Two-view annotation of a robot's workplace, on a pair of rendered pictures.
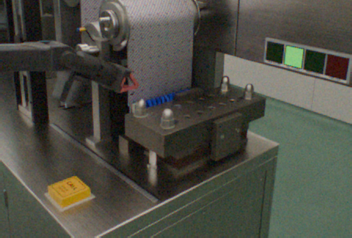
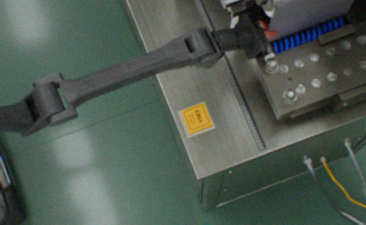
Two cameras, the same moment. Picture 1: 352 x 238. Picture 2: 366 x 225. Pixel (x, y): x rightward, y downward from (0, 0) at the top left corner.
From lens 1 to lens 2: 1.36 m
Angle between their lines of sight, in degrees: 58
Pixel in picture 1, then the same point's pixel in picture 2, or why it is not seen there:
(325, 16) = not seen: outside the picture
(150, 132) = (271, 98)
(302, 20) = not seen: outside the picture
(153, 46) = (303, 8)
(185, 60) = (344, 1)
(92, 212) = (210, 146)
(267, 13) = not seen: outside the picture
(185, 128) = (304, 106)
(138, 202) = (247, 145)
